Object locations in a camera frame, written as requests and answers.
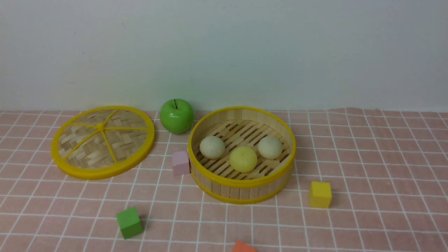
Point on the white bun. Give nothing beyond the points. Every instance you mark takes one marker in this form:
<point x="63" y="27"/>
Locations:
<point x="212" y="147"/>

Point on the yellow rimmed bamboo steamer tray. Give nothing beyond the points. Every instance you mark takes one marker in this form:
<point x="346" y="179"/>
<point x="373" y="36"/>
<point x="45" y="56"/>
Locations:
<point x="241" y="126"/>

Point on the pink cube block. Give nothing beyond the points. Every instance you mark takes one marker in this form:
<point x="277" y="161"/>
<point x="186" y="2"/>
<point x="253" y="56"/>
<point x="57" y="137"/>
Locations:
<point x="180" y="163"/>

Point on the beige bun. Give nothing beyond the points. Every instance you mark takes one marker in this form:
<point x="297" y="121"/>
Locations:
<point x="270" y="147"/>

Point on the green cube block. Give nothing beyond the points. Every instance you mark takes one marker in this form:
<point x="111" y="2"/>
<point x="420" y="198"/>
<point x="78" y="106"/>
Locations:
<point x="129" y="223"/>

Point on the orange block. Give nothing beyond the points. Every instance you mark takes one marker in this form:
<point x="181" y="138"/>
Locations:
<point x="242" y="247"/>

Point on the green apple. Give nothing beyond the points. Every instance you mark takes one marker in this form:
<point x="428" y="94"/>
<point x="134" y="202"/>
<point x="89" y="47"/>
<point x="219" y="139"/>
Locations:
<point x="177" y="116"/>

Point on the yellow rimmed bamboo steamer lid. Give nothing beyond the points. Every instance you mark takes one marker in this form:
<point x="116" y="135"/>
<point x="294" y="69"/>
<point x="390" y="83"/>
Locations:
<point x="103" y="142"/>

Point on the yellow cube block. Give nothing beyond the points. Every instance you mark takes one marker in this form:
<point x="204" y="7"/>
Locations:
<point x="320" y="194"/>

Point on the yellow bun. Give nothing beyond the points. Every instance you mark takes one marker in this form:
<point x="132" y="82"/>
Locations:
<point x="243" y="159"/>

